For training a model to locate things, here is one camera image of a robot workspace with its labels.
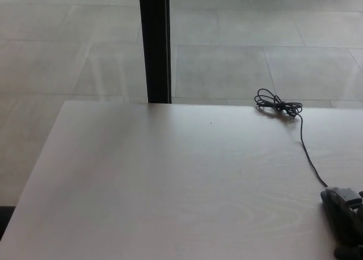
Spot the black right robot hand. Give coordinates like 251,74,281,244
333,187,363,260

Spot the black vertical post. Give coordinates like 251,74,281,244
138,0,172,104

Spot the black mouse cable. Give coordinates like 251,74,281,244
254,88,329,188

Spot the black computer mouse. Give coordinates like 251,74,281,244
320,186,358,247

